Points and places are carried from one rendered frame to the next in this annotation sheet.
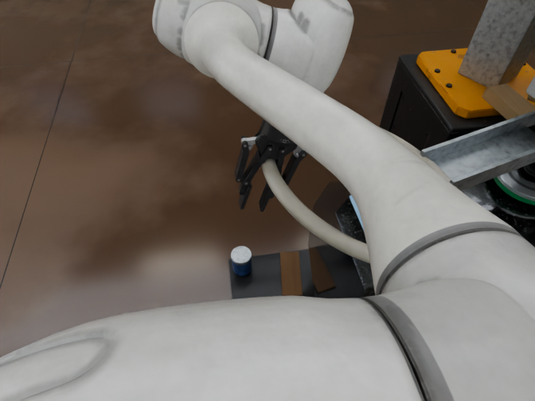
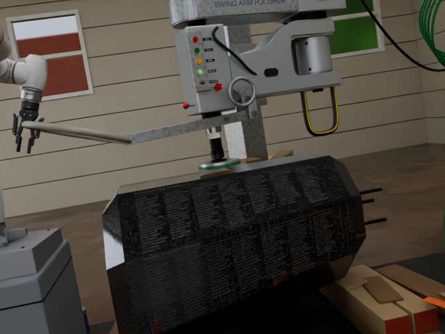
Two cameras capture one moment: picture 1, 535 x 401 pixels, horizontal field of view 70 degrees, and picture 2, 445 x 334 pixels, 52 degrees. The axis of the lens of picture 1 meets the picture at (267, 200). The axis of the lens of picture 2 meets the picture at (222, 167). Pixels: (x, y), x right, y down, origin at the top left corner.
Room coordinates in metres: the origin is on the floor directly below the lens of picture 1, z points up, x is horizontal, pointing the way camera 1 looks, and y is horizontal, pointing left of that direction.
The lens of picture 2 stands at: (-1.52, -0.91, 1.11)
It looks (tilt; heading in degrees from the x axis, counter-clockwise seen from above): 6 degrees down; 2
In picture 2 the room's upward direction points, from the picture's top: 9 degrees counter-clockwise
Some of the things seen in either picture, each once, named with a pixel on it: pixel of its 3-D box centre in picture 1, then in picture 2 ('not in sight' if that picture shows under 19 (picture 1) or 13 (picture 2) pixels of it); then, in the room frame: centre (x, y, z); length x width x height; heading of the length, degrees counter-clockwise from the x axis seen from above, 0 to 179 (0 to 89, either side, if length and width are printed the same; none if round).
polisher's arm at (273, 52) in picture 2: not in sight; (273, 69); (0.97, -1.20, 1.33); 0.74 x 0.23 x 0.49; 113
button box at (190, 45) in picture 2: not in sight; (197, 61); (0.70, -0.81, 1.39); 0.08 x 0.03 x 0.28; 113
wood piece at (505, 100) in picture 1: (509, 103); (248, 163); (1.32, -1.00, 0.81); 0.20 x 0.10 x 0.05; 17
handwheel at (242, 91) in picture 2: not in sight; (239, 92); (0.77, -0.99, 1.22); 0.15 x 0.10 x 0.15; 113
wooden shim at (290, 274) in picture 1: (290, 273); (120, 327); (0.97, -0.12, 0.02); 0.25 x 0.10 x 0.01; 1
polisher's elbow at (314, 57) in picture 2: not in sight; (313, 57); (1.08, -1.44, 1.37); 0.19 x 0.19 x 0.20
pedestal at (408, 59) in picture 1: (453, 142); not in sight; (1.57, -1.01, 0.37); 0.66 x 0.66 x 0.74; 9
